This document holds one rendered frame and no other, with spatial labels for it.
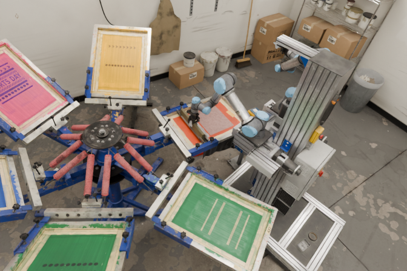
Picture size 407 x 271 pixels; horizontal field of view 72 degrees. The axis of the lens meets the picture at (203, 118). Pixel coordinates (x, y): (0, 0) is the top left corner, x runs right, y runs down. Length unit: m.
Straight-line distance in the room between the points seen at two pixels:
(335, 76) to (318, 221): 1.89
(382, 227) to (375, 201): 0.35
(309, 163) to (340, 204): 1.61
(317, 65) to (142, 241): 2.38
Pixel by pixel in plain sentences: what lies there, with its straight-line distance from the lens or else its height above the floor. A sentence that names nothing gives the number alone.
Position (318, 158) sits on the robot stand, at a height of 1.23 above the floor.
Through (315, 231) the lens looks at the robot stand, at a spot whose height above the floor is 0.21.
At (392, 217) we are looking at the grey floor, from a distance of 4.33.
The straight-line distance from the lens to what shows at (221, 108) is 3.10.
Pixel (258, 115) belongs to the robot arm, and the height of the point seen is 1.49.
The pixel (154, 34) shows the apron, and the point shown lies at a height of 0.90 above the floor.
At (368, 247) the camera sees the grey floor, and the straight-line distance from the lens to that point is 3.92.
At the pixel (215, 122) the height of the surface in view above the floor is 0.96.
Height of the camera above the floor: 2.99
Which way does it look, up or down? 44 degrees down
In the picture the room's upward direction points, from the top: 9 degrees clockwise
